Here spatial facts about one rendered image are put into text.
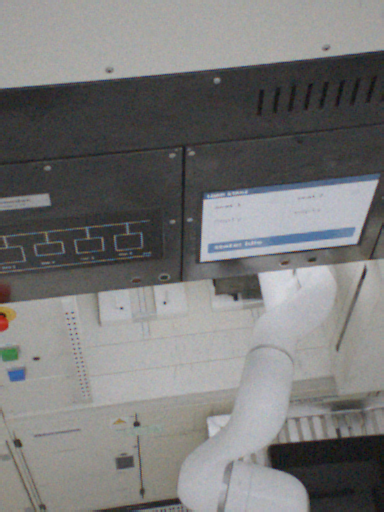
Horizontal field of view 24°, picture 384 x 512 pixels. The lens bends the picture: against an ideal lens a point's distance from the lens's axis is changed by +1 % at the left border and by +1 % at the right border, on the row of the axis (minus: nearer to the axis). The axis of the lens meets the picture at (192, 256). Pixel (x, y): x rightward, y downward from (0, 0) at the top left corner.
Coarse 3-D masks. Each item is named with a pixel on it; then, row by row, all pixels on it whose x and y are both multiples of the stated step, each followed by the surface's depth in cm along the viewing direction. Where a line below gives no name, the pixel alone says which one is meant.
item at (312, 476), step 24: (288, 456) 207; (312, 456) 209; (336, 456) 211; (360, 456) 213; (312, 480) 213; (336, 480) 213; (360, 480) 213; (312, 504) 210; (336, 504) 210; (360, 504) 211
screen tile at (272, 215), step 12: (216, 204) 146; (228, 204) 146; (240, 204) 147; (252, 204) 147; (264, 204) 148; (216, 216) 149; (228, 216) 149; (264, 216) 151; (276, 216) 152; (216, 228) 152; (228, 228) 153; (240, 228) 153; (252, 228) 154; (264, 228) 154; (276, 228) 155
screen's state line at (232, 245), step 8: (304, 232) 157; (312, 232) 158; (320, 232) 158; (328, 232) 158; (336, 232) 159; (344, 232) 159; (352, 232) 160; (232, 240) 156; (240, 240) 156; (248, 240) 157; (256, 240) 157; (264, 240) 158; (272, 240) 158; (280, 240) 158; (288, 240) 159; (296, 240) 159; (304, 240) 160; (312, 240) 160; (208, 248) 157; (216, 248) 158; (224, 248) 158; (232, 248) 158; (240, 248) 159; (248, 248) 159
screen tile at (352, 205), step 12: (312, 192) 147; (324, 192) 147; (336, 192) 148; (348, 192) 149; (300, 204) 149; (312, 204) 150; (324, 204) 151; (348, 204) 152; (360, 204) 152; (300, 216) 153; (312, 216) 153; (324, 216) 154; (336, 216) 154; (348, 216) 155; (288, 228) 155; (300, 228) 156
